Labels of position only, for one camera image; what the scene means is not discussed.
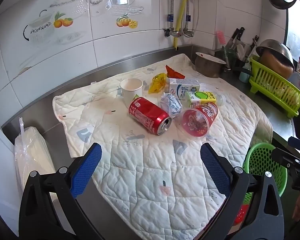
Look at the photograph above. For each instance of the green dish rack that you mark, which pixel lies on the green dish rack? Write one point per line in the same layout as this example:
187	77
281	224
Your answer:
275	92

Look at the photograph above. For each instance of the red soda can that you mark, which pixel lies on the red soda can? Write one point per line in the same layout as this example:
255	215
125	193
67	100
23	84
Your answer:
147	115

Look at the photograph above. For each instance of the pink bottle brush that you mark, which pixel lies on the pink bottle brush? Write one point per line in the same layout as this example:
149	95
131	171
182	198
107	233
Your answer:
221	38

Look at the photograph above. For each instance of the light blue cup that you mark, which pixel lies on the light blue cup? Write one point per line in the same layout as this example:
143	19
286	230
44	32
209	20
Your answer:
244	76

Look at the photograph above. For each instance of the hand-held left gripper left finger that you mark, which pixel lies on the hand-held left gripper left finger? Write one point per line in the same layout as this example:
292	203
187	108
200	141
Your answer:
86	172

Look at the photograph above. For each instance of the yellow plastic wrapper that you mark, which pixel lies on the yellow plastic wrapper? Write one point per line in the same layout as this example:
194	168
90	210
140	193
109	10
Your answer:
158	83

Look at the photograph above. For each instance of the white paper cup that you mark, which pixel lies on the white paper cup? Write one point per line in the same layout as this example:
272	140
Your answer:
131	90

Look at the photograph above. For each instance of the steel mixing bowl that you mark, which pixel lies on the steel mixing bowl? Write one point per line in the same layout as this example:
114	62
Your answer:
277	50

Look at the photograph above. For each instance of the silver foil wrapper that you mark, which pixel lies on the silver foil wrapper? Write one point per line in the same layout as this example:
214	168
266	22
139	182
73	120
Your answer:
170	105

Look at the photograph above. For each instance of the yellow gas pipe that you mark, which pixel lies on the yellow gas pipe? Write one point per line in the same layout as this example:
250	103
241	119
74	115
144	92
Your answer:
181	12

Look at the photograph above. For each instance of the green plastic basket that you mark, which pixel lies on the green plastic basket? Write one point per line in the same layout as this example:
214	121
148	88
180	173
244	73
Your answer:
261	155

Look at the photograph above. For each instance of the green yellow drink carton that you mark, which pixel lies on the green yellow drink carton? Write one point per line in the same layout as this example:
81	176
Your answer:
201	97

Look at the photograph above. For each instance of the metal cooking pot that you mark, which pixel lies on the metal cooking pot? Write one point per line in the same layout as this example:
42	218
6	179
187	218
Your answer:
207	66

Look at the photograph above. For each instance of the white milk carton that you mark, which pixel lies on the white milk carton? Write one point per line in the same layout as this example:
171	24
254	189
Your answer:
183	88

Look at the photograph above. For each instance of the bagged stack of white plates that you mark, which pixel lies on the bagged stack of white plates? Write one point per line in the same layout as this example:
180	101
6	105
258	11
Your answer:
32	150

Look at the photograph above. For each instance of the brown clay pot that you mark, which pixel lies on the brown clay pot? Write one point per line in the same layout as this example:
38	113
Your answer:
275	63

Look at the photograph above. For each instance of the white quilted blanket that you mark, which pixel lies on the white quilted blanket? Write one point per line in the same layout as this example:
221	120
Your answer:
152	180

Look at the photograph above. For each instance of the orange-red snack wrapper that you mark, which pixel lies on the orange-red snack wrapper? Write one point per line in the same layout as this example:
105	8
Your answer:
173	73

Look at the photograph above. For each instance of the black utensil holder with knives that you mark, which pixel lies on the black utensil holder with knives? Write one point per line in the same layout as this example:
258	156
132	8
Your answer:
240	52

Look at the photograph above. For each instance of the white plate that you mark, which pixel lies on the white plate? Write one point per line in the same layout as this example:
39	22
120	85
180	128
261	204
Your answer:
298	80

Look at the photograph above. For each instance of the green glass jar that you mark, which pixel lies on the green glass jar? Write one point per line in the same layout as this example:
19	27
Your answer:
228	56

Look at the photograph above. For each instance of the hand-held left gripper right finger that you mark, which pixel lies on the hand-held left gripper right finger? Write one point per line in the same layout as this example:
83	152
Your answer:
215	170

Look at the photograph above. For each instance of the metal pipe valve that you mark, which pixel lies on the metal pipe valve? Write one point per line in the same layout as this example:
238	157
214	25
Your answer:
178	32

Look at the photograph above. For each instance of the red printed plastic cup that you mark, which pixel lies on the red printed plastic cup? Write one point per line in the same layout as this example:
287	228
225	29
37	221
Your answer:
197	122

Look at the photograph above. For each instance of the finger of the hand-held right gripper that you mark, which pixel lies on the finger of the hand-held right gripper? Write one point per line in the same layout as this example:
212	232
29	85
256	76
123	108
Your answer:
298	143
287	157

